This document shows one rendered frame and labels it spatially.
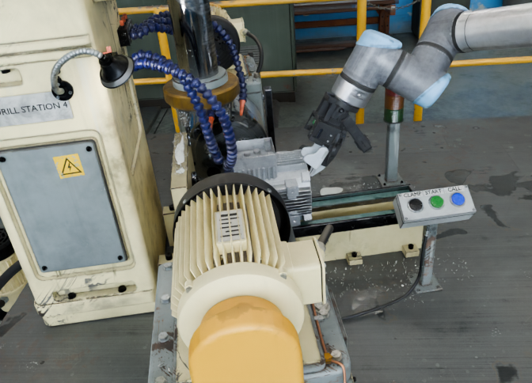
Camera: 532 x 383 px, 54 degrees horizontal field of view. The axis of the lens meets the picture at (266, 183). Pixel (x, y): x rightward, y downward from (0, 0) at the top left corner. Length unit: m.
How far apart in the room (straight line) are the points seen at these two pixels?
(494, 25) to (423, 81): 0.17
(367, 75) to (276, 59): 3.25
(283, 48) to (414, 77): 3.25
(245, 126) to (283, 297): 0.95
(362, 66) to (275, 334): 0.76
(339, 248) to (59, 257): 0.72
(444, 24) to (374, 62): 0.18
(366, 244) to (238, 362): 0.93
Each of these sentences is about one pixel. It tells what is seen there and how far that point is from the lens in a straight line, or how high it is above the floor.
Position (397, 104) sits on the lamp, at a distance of 1.69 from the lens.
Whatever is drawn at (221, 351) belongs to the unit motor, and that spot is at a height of 1.32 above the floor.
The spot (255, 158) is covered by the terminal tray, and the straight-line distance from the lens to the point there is 1.30.
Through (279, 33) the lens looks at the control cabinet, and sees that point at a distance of 4.37.
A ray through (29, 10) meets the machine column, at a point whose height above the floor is 1.57.
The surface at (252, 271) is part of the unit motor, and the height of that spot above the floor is 1.35.
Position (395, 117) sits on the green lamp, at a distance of 1.71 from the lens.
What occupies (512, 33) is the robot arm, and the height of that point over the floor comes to 1.44.
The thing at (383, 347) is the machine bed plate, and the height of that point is 0.80.
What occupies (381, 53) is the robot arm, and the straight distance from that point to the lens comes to 1.20.
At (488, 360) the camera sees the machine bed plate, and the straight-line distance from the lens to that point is 1.30.
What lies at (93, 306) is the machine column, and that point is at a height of 0.86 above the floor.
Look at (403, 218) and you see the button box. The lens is 1.23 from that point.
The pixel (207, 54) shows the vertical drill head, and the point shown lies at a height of 1.41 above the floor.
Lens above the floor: 1.76
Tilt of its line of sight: 31 degrees down
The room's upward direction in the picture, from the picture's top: 5 degrees counter-clockwise
